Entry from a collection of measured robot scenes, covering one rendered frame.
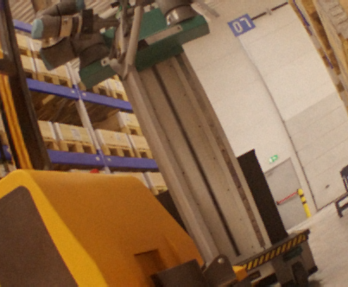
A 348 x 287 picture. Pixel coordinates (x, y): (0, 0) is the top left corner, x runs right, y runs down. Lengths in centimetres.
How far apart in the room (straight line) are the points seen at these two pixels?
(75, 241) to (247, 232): 131
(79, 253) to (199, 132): 137
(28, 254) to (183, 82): 145
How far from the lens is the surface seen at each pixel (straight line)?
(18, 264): 172
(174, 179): 191
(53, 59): 275
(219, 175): 272
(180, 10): 269
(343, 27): 134
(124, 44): 203
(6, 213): 171
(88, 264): 154
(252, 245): 270
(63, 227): 156
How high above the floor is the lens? 43
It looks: 13 degrees up
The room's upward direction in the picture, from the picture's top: 24 degrees counter-clockwise
